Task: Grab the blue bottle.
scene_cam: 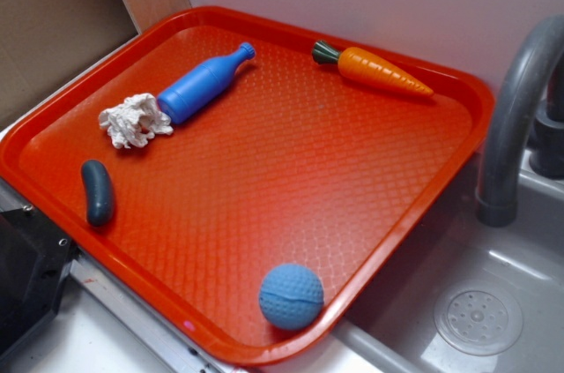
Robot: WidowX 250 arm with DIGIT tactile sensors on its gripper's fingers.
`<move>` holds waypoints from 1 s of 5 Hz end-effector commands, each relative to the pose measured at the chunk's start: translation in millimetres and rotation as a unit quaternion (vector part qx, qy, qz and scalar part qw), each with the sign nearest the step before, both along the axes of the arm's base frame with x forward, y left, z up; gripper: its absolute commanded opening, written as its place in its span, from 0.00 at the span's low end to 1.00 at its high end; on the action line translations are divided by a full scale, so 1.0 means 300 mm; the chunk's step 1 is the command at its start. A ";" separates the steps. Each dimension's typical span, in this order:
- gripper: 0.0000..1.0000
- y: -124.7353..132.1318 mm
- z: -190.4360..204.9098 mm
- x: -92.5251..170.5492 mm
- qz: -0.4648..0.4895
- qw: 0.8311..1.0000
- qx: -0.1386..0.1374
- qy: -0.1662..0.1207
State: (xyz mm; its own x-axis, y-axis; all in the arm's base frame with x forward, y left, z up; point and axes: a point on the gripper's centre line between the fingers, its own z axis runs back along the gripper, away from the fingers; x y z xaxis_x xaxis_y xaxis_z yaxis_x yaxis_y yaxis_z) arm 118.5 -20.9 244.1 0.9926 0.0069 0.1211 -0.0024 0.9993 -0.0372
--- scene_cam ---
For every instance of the orange toy carrot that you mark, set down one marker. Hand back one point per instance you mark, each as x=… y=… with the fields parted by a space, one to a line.
x=368 y=69

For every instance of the grey toy faucet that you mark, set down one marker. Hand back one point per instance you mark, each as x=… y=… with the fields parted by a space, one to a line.
x=514 y=113

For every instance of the blue dimpled ball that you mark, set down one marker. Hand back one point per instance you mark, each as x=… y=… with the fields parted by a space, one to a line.
x=291 y=297

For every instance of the white crumpled cloth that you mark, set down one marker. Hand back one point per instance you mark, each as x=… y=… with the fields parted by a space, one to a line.
x=135 y=122

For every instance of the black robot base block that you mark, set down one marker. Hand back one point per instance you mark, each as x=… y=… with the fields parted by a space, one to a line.
x=36 y=259

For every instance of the dark grey faucet knob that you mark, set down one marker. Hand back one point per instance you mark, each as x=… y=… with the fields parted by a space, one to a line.
x=547 y=133

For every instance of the red plastic tray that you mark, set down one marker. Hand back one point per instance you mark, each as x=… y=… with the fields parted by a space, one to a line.
x=291 y=165

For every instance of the grey toy sink basin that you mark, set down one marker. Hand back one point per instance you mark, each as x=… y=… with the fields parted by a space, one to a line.
x=459 y=296

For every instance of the dark grey toy sausage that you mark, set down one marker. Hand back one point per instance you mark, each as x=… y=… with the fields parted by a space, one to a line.
x=99 y=193

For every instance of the blue plastic bottle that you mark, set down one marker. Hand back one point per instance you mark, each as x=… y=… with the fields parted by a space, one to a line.
x=186 y=96

